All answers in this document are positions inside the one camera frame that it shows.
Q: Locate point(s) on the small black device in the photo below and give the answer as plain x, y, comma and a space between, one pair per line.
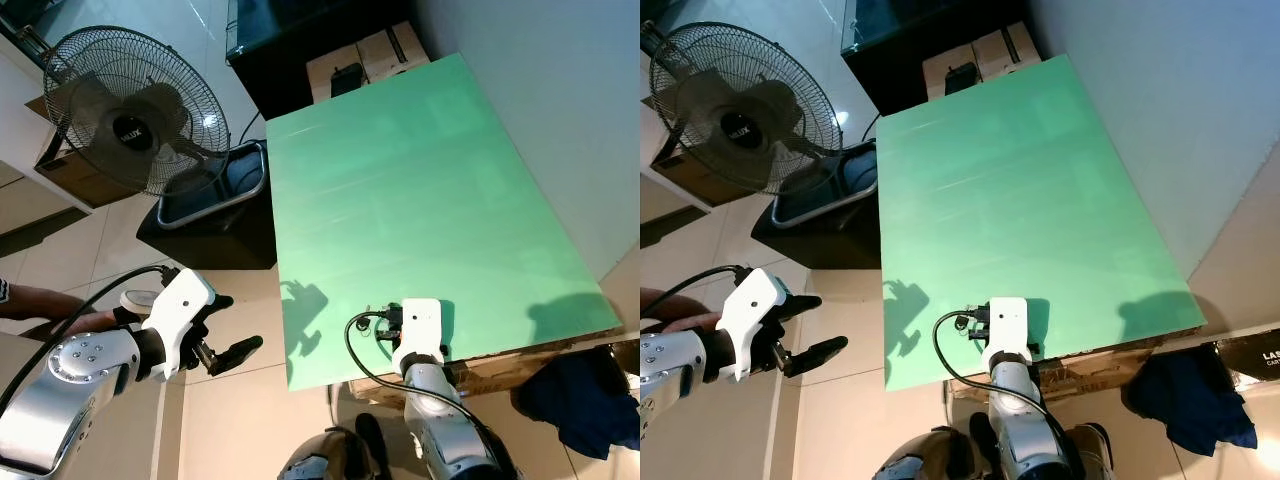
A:
348, 78
962, 76

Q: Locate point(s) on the blue cloth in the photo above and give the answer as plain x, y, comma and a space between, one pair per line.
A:
1190, 400
585, 405

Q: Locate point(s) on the black standing fan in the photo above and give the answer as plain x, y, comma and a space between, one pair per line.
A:
130, 130
742, 130

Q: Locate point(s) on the black cabinet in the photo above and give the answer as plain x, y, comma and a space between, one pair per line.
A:
890, 65
280, 70

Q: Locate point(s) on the small flat cardboard box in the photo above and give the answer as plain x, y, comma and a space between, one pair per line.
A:
385, 55
1000, 50

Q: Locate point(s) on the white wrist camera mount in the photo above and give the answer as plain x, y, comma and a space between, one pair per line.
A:
422, 325
1008, 325
760, 310
180, 315

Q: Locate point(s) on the person forearm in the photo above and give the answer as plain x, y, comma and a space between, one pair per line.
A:
40, 300
680, 310

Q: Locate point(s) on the printed cardboard box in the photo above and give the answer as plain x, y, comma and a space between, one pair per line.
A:
520, 365
1100, 360

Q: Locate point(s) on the robot right leg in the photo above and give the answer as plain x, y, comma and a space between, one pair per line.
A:
1088, 450

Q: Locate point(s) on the light green table board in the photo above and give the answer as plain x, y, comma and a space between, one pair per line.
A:
1030, 200
420, 200

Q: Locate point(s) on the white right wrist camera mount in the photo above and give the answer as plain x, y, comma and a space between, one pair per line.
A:
422, 325
1008, 325

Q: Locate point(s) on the black storage bin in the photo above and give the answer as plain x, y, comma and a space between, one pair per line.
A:
820, 245
210, 245

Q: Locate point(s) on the black printed box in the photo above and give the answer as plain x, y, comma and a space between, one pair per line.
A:
1255, 370

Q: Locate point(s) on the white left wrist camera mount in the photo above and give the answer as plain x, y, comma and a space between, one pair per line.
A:
180, 315
760, 310

